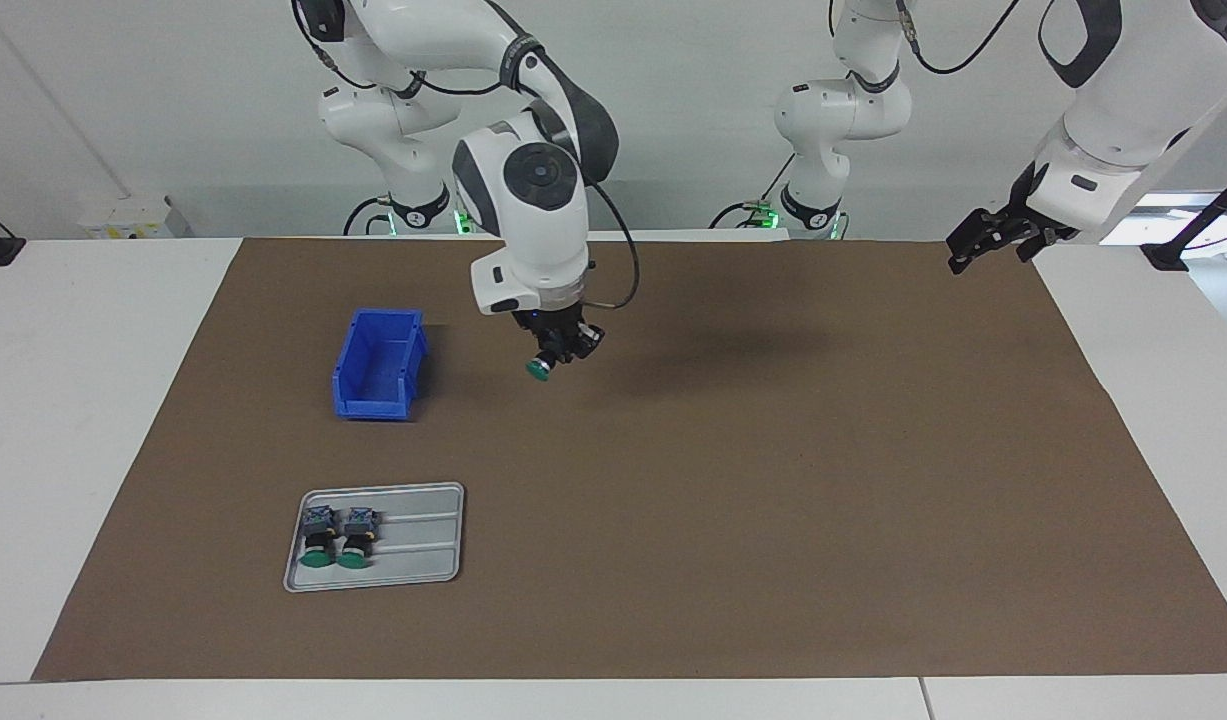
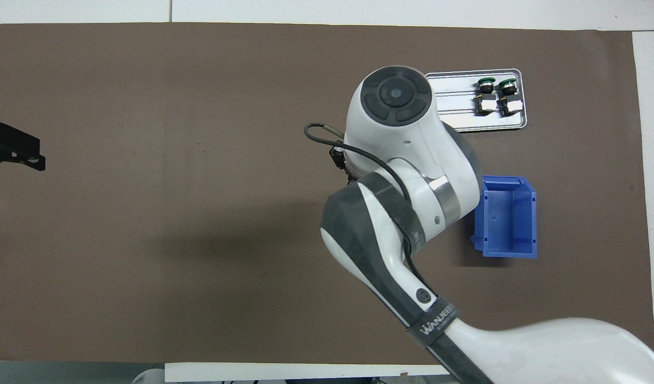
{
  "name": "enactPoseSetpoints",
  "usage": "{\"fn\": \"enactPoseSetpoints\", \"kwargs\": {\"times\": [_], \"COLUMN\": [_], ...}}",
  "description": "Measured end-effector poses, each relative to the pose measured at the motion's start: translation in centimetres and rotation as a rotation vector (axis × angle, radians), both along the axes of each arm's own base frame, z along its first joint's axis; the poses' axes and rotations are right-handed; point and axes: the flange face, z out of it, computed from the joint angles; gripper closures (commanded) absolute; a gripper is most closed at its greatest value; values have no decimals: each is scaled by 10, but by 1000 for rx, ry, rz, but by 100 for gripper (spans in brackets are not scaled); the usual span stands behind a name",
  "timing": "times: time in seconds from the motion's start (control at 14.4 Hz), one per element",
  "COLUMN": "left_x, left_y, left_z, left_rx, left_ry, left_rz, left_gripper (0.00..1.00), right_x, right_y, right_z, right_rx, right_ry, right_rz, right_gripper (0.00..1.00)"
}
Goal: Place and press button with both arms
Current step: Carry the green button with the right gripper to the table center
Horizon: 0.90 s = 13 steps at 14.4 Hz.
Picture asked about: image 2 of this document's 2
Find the green push button switch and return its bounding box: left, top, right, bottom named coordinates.
left=496, top=78, right=523, bottom=117
left=474, top=77, right=498, bottom=116

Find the brown table mat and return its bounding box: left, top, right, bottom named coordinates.
left=0, top=22, right=654, bottom=367

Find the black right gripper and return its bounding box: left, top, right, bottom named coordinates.
left=329, top=147, right=359, bottom=185

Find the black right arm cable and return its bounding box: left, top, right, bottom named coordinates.
left=304, top=123, right=439, bottom=299

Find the blue plastic storage bin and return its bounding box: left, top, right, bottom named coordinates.
left=471, top=175, right=538, bottom=259

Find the silver metal tray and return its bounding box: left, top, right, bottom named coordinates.
left=425, top=68, right=528, bottom=133

